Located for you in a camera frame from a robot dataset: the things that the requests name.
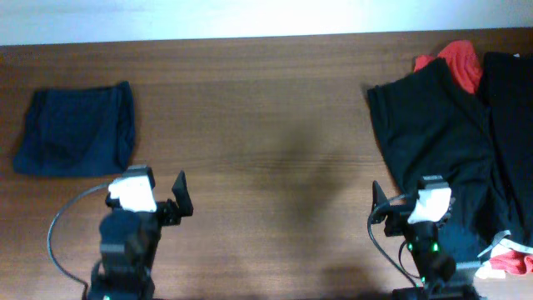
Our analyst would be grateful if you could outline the black shorts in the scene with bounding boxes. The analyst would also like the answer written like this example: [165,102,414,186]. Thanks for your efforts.
[367,59,512,262]

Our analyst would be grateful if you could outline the folded navy blue garment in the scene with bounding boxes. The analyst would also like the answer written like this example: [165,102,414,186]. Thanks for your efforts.
[12,82,136,178]

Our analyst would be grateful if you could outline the black garment with white letters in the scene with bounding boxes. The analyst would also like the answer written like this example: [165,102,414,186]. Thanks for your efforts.
[479,52,532,247]

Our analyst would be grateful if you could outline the red and white garment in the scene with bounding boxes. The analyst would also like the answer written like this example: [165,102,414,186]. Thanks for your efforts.
[475,230,532,279]

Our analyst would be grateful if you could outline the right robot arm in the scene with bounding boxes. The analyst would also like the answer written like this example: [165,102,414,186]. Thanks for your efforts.
[366,176,482,300]

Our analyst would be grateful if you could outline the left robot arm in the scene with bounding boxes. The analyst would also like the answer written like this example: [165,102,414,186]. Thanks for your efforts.
[85,167,193,300]

